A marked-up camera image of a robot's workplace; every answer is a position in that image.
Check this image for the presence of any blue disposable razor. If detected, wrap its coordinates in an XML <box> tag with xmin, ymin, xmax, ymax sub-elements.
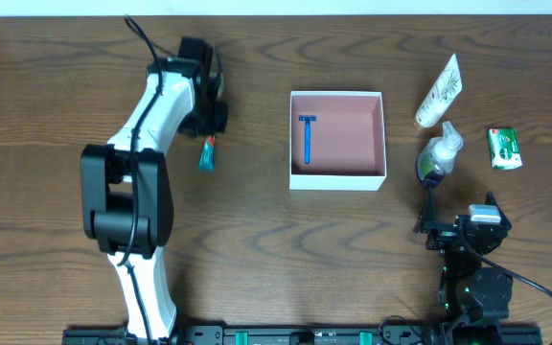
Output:
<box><xmin>298</xmin><ymin>115</ymin><xmax>317</xmax><ymax>165</ymax></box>

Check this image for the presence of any clear foam pump soap bottle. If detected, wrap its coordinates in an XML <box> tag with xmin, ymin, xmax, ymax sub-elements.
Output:
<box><xmin>416</xmin><ymin>121</ymin><xmax>464</xmax><ymax>188</ymax></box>

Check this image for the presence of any green soap bar packet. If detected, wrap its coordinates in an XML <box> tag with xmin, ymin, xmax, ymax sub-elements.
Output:
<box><xmin>487</xmin><ymin>127</ymin><xmax>523</xmax><ymax>171</ymax></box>

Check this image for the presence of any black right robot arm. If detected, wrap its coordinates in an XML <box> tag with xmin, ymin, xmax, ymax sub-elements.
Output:
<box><xmin>414</xmin><ymin>188</ymin><xmax>513</xmax><ymax>331</ymax></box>

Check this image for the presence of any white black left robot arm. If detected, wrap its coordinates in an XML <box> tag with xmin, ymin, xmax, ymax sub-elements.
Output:
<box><xmin>62</xmin><ymin>36</ymin><xmax>228</xmax><ymax>344</ymax></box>

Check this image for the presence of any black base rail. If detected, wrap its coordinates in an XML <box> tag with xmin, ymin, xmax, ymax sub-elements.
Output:
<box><xmin>62</xmin><ymin>323</ymin><xmax>544</xmax><ymax>345</ymax></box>

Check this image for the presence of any white leaf-print lotion tube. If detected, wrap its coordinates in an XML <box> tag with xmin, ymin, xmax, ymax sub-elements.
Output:
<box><xmin>414</xmin><ymin>54</ymin><xmax>463</xmax><ymax>128</ymax></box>

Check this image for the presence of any red green toothpaste tube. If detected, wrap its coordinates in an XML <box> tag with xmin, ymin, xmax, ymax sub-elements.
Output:
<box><xmin>198</xmin><ymin>135</ymin><xmax>215</xmax><ymax>173</ymax></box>

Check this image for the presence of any white box pink interior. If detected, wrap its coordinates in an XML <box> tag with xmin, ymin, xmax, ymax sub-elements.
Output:
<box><xmin>288</xmin><ymin>91</ymin><xmax>387</xmax><ymax>192</ymax></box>

